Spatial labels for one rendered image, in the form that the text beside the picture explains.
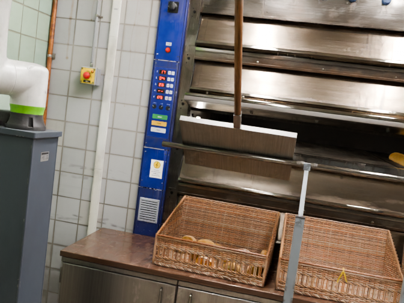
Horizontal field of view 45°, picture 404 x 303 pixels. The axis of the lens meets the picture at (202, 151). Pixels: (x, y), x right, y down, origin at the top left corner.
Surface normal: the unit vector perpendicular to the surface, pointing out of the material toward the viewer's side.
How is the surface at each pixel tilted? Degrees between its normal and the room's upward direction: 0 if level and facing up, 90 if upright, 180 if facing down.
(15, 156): 90
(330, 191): 70
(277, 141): 140
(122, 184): 90
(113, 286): 90
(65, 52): 90
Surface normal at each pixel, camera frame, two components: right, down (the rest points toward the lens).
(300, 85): -0.14, -0.28
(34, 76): 0.74, 0.12
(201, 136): -0.23, 0.80
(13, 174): -0.20, 0.07
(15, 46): 0.97, 0.15
